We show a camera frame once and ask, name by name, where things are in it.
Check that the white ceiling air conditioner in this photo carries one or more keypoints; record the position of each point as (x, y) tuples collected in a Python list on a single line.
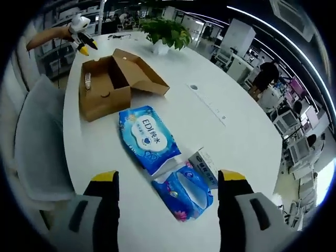
[(291, 15)]

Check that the small white carton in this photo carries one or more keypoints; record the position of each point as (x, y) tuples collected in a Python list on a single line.
[(204, 162)]

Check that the long curved ceiling light strip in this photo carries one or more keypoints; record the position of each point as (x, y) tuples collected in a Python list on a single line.
[(288, 34)]

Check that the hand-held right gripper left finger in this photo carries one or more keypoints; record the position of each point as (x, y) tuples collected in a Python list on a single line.
[(105, 210)]

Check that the blue flowered soft tissue pack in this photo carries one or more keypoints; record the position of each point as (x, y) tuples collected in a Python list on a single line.
[(181, 197)]

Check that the grey mesh office chair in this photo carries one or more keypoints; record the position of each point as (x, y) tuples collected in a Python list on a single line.
[(42, 144)]

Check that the green potted plant white pot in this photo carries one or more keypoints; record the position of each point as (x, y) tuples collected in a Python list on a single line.
[(165, 32)]

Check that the blue wet wipes pack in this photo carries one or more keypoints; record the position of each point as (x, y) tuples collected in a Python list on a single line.
[(149, 136)]

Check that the purple monitor screen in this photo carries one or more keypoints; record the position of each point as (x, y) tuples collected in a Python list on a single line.
[(296, 89)]

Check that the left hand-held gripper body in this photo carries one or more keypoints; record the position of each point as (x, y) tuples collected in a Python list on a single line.
[(78, 25)]

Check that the brown cardboard shoe box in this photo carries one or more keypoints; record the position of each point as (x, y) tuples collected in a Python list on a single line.
[(105, 102)]

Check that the white office cabinet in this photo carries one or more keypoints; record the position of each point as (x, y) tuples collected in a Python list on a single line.
[(237, 67)]

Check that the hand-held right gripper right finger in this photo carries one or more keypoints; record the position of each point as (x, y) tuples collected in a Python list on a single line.
[(231, 210)]

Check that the white square pillar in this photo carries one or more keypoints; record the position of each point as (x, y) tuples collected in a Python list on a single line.
[(237, 42)]

